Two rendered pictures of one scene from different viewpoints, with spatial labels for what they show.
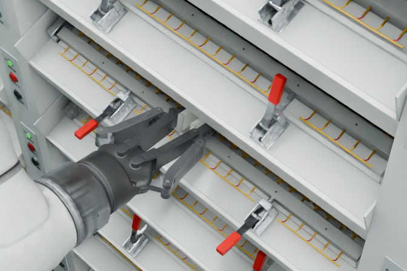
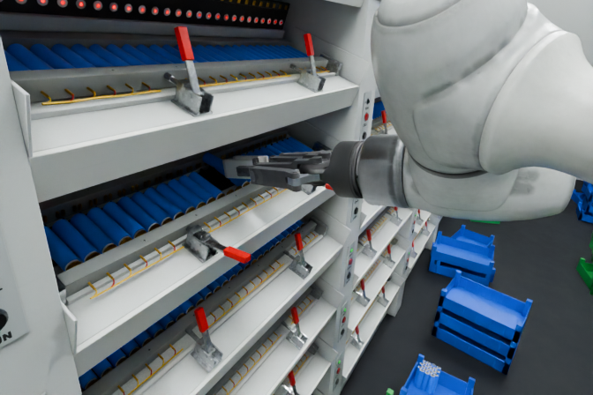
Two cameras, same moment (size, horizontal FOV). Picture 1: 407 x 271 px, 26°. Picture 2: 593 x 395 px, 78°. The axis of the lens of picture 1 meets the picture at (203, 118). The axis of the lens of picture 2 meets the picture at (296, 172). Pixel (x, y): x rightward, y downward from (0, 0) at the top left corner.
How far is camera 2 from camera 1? 118 cm
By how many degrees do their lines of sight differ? 81
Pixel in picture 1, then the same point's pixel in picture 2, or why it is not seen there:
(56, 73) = (120, 311)
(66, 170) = (379, 138)
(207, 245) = (271, 295)
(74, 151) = not seen: outside the picture
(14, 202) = not seen: hidden behind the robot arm
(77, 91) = (160, 287)
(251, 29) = not seen: outside the picture
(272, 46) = not seen: outside the picture
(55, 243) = not seen: hidden behind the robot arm
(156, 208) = (236, 331)
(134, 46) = (233, 106)
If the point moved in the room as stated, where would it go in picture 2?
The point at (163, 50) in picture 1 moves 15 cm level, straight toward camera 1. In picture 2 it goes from (240, 97) to (344, 97)
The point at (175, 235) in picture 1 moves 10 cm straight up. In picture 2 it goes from (261, 317) to (262, 270)
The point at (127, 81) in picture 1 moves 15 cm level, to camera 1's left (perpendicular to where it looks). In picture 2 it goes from (178, 224) to (161, 301)
